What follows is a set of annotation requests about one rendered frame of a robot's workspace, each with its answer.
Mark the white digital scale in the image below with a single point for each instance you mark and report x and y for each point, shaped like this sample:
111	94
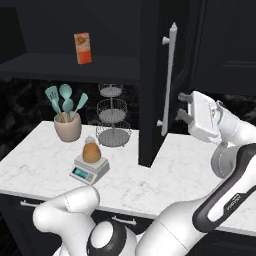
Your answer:
90	170

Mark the black closed cabinet door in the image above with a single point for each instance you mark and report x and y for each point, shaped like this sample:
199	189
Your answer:
230	43

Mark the black base cabinet front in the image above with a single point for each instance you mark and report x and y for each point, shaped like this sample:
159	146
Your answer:
233	245

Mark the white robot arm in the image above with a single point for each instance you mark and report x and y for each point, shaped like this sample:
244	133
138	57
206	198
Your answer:
173	230

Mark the teal large spoon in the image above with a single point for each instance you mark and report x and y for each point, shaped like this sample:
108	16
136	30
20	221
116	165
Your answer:
65	90

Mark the black open wall cabinet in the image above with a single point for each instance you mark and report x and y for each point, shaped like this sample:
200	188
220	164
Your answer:
50	66

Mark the teal flat spatula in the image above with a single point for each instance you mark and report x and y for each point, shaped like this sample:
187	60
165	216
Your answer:
81	101

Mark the black drawer front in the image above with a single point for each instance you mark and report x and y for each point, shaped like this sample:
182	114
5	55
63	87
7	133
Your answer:
136	226
16	226

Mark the black open cabinet door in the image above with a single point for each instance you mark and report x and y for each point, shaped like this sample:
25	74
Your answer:
150	83

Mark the teal small spoon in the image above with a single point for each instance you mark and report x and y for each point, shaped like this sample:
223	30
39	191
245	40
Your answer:
68	106

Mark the amber honey bottle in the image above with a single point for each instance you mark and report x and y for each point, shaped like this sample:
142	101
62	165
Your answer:
91	152

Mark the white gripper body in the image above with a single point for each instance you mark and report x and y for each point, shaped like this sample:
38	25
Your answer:
201	116

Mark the beige utensil pot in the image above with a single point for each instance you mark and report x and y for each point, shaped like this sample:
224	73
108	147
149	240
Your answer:
68	130

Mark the orange carton box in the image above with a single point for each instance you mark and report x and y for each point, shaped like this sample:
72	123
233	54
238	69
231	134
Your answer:
82	48

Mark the teal slotted spatula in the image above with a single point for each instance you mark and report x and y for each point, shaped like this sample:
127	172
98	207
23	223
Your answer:
53	96

